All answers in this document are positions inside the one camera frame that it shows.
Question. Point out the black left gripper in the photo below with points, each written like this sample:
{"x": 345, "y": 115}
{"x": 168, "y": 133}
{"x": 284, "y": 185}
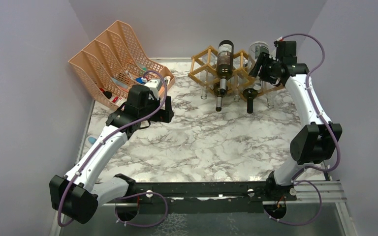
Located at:
{"x": 165, "y": 115}

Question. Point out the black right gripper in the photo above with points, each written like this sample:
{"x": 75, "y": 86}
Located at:
{"x": 263, "y": 60}

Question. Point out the round clear flask silver cap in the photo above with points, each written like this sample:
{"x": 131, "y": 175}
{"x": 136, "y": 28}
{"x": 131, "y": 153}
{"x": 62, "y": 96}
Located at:
{"x": 254, "y": 51}

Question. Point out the dark green wine bottle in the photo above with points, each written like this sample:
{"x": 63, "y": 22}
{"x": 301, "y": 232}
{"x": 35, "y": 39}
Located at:
{"x": 250, "y": 92}

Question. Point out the green wine bottle gold label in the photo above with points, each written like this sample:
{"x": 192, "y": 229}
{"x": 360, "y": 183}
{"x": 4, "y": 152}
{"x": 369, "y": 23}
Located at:
{"x": 224, "y": 65}

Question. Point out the dark labelled wine bottle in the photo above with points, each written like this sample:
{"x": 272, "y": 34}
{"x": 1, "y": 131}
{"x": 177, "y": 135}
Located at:
{"x": 219, "y": 97}

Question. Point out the small clear glass bottle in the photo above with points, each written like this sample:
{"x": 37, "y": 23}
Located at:
{"x": 205, "y": 75}

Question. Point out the tall clear glass bottle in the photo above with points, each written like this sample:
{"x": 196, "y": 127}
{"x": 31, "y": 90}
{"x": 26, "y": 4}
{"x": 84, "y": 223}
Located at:
{"x": 238, "y": 78}

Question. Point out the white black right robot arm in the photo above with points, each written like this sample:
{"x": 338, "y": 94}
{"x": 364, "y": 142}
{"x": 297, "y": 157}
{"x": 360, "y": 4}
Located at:
{"x": 319, "y": 136}

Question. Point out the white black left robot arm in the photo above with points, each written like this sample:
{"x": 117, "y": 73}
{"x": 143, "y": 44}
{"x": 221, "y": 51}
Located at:
{"x": 76, "y": 194}

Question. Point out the wooden lattice wine rack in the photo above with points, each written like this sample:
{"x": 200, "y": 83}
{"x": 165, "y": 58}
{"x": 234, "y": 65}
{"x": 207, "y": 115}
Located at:
{"x": 197, "y": 66}

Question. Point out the clear bottle blue content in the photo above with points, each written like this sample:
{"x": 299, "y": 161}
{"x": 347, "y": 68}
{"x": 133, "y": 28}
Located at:
{"x": 90, "y": 141}

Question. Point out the red white box in organizer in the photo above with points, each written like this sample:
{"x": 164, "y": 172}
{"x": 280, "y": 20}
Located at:
{"x": 118, "y": 101}

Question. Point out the peach plastic file organizer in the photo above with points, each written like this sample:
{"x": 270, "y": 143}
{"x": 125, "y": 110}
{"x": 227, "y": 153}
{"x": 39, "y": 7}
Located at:
{"x": 110, "y": 64}

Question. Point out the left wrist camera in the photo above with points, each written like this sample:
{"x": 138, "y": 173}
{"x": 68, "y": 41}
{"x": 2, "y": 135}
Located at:
{"x": 155, "y": 86}

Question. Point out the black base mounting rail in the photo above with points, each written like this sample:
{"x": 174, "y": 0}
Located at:
{"x": 200, "y": 197}

